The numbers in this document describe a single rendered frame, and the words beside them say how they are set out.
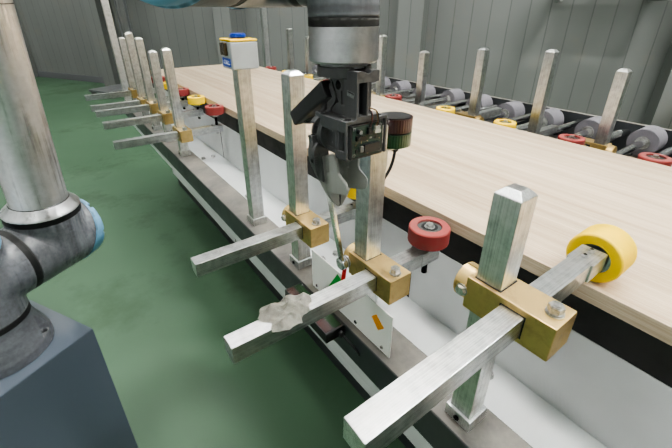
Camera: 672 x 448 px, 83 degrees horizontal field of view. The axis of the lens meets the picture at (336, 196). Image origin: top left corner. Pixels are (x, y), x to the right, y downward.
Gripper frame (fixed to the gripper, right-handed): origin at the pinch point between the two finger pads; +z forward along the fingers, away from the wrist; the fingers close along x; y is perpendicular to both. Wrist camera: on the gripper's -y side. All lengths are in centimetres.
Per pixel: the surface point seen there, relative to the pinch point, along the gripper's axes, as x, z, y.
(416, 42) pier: 328, 3, -292
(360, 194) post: 6.2, 2.0, -1.4
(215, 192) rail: 5, 30, -80
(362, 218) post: 6.2, 6.4, -0.7
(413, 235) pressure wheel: 16.3, 12.0, 2.5
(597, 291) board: 27.1, 12.3, 30.1
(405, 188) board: 29.7, 11.5, -13.0
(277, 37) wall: 247, 1, -489
